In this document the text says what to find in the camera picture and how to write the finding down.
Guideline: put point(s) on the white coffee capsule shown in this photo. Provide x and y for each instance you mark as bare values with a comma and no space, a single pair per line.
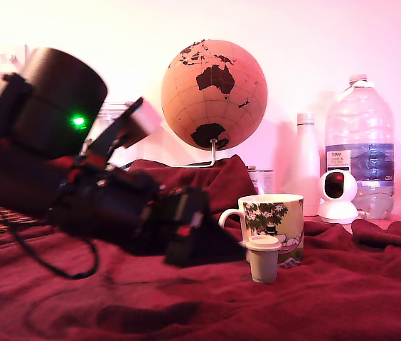
264,263

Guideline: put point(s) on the dark red fleece cloth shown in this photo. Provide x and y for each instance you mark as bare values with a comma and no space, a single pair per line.
222,305

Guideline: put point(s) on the cartoon print mug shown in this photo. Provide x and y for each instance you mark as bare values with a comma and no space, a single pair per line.
275,216

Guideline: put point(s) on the metal tin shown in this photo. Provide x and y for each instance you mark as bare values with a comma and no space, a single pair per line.
262,181

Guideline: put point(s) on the clear plastic container with lid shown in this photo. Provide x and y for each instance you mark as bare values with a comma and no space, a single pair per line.
113,106

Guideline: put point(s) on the white slim bottle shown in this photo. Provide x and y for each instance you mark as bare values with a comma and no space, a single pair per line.
305,160

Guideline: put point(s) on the cork globe on metal stand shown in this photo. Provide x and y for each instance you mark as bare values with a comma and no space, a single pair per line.
214,106

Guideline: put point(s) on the large clear water bottle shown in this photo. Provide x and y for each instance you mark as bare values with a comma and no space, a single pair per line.
360,124

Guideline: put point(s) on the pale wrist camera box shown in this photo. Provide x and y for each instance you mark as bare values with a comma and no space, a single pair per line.
143,122

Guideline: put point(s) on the small white round camera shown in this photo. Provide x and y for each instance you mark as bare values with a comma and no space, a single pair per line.
339,209

